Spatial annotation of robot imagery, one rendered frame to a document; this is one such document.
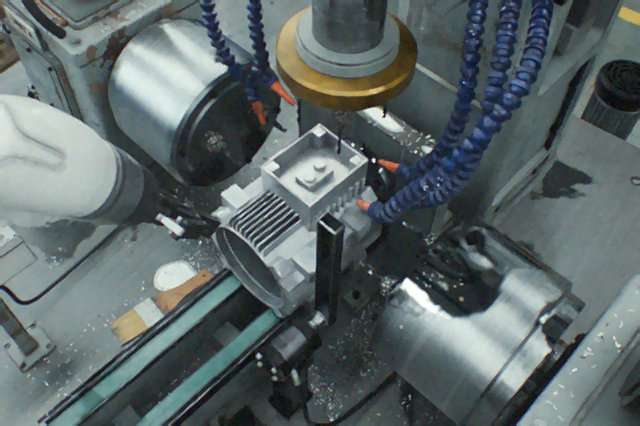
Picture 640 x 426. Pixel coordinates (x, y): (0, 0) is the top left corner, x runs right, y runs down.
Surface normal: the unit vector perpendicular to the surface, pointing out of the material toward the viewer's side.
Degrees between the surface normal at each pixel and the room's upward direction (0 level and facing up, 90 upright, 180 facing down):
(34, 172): 82
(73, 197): 93
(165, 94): 39
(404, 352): 73
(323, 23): 90
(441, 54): 90
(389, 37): 0
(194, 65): 10
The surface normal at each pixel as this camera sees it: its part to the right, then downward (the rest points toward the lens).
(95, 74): 0.72, 0.57
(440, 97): -0.70, 0.57
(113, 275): 0.02, -0.59
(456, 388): -0.64, 0.32
